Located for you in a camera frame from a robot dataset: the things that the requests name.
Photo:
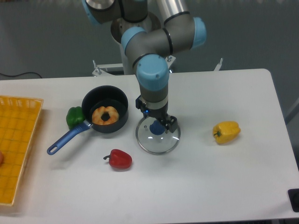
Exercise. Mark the black saucepan blue handle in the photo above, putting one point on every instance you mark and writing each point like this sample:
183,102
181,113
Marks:
100,96

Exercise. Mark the green toy bell pepper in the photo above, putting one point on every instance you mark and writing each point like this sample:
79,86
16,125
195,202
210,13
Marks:
74,117

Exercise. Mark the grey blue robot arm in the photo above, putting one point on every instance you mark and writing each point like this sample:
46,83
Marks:
146,49

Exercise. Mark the yellow toy bell pepper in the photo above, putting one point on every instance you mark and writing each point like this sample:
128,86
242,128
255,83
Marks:
226,131

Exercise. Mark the glazed toy donut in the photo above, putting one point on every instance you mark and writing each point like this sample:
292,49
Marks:
105,115

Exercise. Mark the black device at table edge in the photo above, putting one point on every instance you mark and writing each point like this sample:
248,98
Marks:
294,199

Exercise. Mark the glass pot lid blue knob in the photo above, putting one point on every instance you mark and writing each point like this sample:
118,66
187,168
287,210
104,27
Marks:
154,139

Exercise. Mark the red toy bell pepper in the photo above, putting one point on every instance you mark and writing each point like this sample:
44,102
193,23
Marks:
119,159

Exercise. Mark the yellow woven basket tray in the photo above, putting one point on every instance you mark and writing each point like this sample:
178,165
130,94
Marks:
18,119

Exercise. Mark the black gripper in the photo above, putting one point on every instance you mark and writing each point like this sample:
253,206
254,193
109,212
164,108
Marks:
158,111

